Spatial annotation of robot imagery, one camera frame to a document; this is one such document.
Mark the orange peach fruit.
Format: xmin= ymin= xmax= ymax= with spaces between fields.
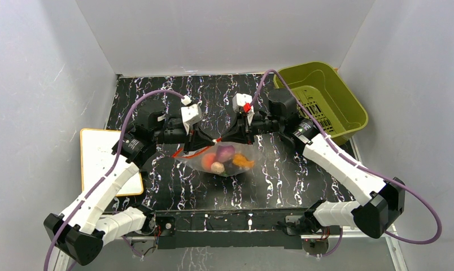
xmin=200 ymin=152 xmax=216 ymax=171

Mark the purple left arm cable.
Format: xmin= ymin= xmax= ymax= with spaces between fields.
xmin=43 ymin=89 xmax=186 ymax=271

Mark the magenta purple food piece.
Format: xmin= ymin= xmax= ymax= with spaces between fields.
xmin=216 ymin=145 xmax=235 ymax=163

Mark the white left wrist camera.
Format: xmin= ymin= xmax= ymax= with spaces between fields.
xmin=181 ymin=95 xmax=203 ymax=134

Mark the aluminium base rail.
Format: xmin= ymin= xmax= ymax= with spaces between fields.
xmin=64 ymin=209 xmax=409 ymax=271

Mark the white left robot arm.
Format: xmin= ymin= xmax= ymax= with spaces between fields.
xmin=43 ymin=96 xmax=215 ymax=270

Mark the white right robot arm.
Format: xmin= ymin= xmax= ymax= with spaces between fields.
xmin=221 ymin=89 xmax=405 ymax=238

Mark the white board orange rim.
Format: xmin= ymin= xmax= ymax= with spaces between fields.
xmin=80 ymin=128 xmax=144 ymax=196

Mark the clear zip bag red zipper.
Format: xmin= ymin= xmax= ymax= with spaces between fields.
xmin=173 ymin=141 xmax=261 ymax=177

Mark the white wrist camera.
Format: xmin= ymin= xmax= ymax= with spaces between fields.
xmin=233 ymin=93 xmax=255 ymax=125
xmin=181 ymin=95 xmax=203 ymax=134

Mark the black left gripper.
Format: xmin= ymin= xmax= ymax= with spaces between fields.
xmin=153 ymin=123 xmax=215 ymax=155

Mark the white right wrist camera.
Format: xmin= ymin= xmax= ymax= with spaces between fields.
xmin=233 ymin=93 xmax=255 ymax=125

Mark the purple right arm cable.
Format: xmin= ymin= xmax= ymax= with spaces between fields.
xmin=249 ymin=68 xmax=443 ymax=259

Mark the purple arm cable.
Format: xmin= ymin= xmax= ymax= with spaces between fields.
xmin=43 ymin=89 xmax=186 ymax=271
xmin=249 ymin=68 xmax=443 ymax=259

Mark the yellow orange food piece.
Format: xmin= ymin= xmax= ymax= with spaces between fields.
xmin=232 ymin=153 xmax=255 ymax=170

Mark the olive green plastic basket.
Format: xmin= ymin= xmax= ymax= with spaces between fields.
xmin=278 ymin=62 xmax=369 ymax=146

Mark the beige walnut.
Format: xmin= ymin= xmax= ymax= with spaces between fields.
xmin=210 ymin=161 xmax=225 ymax=175

